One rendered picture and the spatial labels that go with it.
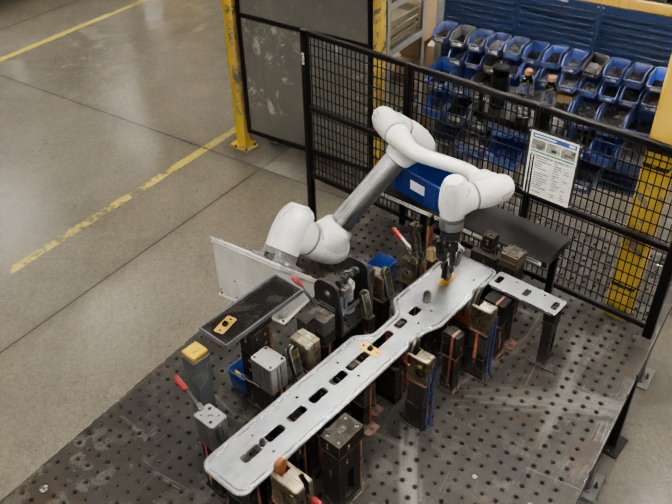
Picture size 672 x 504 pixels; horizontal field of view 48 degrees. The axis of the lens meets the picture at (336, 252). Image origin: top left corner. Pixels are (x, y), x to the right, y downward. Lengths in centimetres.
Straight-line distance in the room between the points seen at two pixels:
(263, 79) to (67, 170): 161
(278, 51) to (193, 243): 142
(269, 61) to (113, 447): 321
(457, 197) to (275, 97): 299
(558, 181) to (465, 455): 114
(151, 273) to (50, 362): 84
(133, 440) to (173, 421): 16
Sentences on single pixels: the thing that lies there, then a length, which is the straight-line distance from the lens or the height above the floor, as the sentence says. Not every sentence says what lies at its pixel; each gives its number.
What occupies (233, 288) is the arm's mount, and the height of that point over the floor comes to 78.
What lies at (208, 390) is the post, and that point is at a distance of 262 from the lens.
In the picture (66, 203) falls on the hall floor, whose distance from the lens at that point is 557.
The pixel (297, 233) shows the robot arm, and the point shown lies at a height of 101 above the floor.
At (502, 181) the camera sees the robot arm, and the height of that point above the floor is 144.
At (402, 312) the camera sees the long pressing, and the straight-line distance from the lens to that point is 283.
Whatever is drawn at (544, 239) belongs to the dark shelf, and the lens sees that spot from 321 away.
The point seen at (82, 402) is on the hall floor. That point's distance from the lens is 408.
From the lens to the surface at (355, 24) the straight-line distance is 483.
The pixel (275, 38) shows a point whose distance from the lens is 528.
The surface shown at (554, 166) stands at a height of 132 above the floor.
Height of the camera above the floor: 289
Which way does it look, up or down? 38 degrees down
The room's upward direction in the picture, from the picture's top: 1 degrees counter-clockwise
